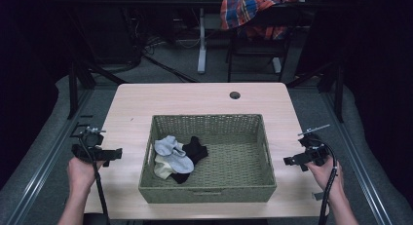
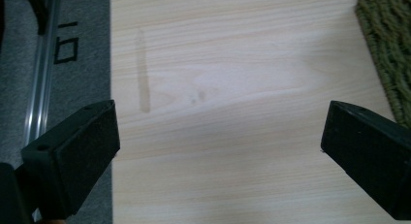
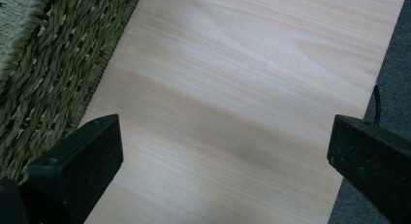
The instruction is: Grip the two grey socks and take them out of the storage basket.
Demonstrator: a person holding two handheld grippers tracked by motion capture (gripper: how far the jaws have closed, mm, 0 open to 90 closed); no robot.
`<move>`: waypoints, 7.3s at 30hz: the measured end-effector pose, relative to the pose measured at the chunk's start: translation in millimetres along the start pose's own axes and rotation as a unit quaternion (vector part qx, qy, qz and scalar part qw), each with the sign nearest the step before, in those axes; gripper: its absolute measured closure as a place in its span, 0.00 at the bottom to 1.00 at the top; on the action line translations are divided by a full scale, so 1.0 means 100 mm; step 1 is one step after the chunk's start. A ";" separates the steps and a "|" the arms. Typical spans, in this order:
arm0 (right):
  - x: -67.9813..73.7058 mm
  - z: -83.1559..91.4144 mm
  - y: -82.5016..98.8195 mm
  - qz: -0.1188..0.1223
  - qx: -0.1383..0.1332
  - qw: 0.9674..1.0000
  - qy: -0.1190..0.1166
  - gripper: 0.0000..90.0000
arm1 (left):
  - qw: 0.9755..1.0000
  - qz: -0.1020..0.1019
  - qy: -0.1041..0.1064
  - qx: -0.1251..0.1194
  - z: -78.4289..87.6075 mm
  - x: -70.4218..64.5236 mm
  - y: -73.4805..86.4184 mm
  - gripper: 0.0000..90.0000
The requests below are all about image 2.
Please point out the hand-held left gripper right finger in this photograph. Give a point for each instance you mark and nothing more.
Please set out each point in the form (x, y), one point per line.
(371, 153)

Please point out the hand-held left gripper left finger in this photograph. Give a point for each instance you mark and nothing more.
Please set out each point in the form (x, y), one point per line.
(74, 159)

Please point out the green knitted cloth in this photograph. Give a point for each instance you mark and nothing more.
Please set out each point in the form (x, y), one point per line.
(389, 39)

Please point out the silver metal rail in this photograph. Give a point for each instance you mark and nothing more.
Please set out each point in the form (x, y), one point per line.
(42, 75)

